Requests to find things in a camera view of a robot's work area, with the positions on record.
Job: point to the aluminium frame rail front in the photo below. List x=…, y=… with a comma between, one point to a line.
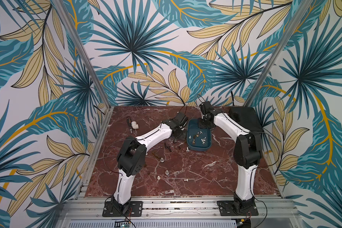
x=181, y=212

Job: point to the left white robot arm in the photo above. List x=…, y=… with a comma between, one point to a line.
x=131, y=157

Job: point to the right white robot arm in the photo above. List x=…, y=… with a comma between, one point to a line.
x=247, y=153

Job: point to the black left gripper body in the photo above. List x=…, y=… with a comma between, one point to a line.
x=179, y=135

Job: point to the black plastic tool case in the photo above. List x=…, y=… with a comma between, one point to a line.
x=246, y=117

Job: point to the white pipe elbow fitting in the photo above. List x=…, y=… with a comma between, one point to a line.
x=134, y=125

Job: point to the teal plastic storage box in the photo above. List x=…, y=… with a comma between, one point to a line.
x=198, y=139

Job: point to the black orange screwdriver handle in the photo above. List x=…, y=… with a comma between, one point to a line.
x=129, y=123

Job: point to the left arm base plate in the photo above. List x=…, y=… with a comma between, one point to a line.
x=114, y=209

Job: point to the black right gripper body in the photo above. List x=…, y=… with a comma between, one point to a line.
x=203, y=123

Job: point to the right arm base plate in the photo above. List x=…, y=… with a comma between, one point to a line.
x=237, y=208

